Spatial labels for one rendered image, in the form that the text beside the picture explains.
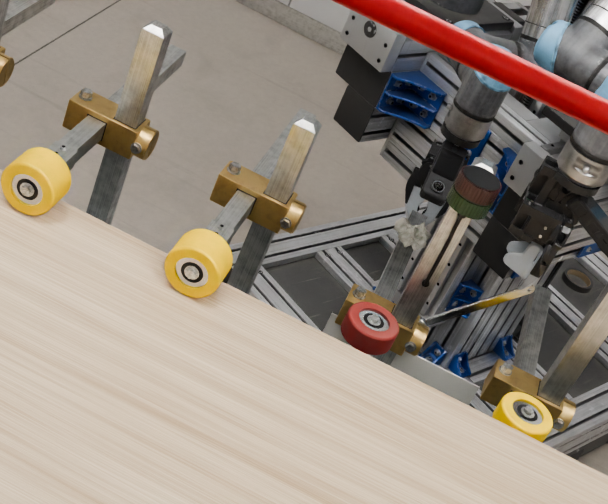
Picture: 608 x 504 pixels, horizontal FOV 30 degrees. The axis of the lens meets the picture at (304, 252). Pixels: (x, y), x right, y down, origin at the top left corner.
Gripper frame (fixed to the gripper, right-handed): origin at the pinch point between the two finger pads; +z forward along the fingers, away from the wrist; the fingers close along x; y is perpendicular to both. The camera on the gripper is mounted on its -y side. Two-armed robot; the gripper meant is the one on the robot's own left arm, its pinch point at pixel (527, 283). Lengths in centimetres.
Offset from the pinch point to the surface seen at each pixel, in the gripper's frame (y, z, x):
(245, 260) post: 40.1, 13.1, 9.5
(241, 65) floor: 95, 98, -213
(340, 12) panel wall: 75, 82, -259
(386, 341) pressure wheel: 15.8, 7.4, 19.5
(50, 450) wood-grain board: 45, 8, 65
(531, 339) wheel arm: -6.1, 11.9, -4.9
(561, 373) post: -9.7, 5.5, 9.5
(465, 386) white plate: 0.6, 18.5, 5.6
